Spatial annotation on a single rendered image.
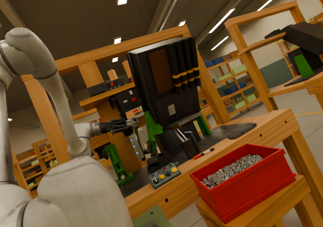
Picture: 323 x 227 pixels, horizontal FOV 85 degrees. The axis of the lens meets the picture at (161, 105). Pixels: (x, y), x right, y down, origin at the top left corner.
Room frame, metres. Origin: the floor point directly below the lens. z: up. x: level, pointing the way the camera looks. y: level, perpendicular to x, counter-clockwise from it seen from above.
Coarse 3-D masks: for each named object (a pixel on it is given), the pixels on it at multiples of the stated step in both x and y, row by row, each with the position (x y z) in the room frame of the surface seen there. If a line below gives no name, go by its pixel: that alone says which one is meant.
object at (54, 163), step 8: (40, 152) 8.70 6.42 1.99; (48, 152) 8.80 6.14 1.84; (24, 160) 8.40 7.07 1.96; (48, 160) 8.72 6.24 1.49; (56, 160) 8.88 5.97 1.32; (48, 168) 8.71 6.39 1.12; (32, 176) 8.43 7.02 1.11; (40, 176) 8.62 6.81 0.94; (32, 184) 8.45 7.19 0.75; (32, 192) 8.44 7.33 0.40
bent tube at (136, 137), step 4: (132, 120) 1.19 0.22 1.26; (136, 120) 1.22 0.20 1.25; (136, 128) 1.23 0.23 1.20; (136, 132) 1.25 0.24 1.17; (136, 136) 1.24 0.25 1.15; (136, 140) 1.23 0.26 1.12; (136, 144) 1.22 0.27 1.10; (140, 144) 1.21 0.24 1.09; (140, 148) 1.17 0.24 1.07; (140, 152) 1.14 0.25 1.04; (140, 156) 1.12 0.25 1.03; (144, 156) 1.12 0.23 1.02; (144, 160) 1.13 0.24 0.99
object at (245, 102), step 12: (216, 60) 6.29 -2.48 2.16; (228, 60) 6.44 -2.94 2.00; (240, 60) 7.22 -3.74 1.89; (228, 72) 6.72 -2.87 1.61; (240, 72) 6.53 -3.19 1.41; (216, 84) 6.05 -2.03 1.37; (228, 84) 6.80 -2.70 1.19; (240, 84) 6.48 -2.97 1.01; (252, 84) 6.57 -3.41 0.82; (228, 96) 6.13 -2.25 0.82; (252, 96) 6.61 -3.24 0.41; (228, 108) 6.41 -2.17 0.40; (240, 108) 6.28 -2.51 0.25; (216, 120) 6.38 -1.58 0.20
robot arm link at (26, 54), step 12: (12, 36) 0.58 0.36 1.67; (24, 36) 0.59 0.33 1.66; (36, 36) 0.64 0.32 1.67; (0, 48) 0.59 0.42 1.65; (12, 48) 0.60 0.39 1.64; (24, 48) 0.60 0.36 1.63; (36, 48) 0.63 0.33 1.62; (12, 60) 0.60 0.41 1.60; (24, 60) 0.62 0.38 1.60; (36, 60) 0.65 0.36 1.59; (48, 60) 0.68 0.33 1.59; (24, 72) 0.65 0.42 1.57; (36, 72) 0.68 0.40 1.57; (48, 72) 0.70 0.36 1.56
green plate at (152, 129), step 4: (148, 112) 1.12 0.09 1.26; (148, 116) 1.12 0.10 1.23; (148, 120) 1.13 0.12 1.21; (152, 120) 1.13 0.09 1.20; (148, 124) 1.15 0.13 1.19; (152, 124) 1.13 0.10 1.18; (156, 124) 1.13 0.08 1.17; (148, 128) 1.17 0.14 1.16; (152, 128) 1.12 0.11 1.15; (156, 128) 1.13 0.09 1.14; (160, 128) 1.14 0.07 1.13; (148, 132) 1.18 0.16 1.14; (152, 132) 1.11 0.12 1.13; (156, 132) 1.13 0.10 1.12; (160, 132) 1.13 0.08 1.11; (148, 136) 1.20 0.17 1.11; (152, 136) 1.10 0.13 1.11
